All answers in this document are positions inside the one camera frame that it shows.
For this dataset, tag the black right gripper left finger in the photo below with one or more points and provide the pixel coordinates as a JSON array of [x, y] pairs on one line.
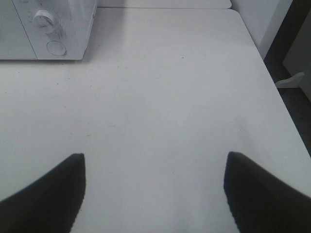
[[50, 204]]

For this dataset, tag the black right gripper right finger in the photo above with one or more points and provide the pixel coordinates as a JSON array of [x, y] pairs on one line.
[[260, 202]]

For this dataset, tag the round white door button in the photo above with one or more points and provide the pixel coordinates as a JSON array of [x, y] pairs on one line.
[[56, 48]]

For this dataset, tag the white microwave door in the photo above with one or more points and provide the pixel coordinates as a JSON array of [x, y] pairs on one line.
[[14, 42]]

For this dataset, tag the white timer knob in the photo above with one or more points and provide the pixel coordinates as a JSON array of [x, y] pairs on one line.
[[45, 21]]

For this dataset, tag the white furniture foot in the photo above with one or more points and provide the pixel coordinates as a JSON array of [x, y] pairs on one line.
[[292, 82]]

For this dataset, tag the white microwave oven body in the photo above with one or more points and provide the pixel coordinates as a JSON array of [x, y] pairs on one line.
[[73, 25]]

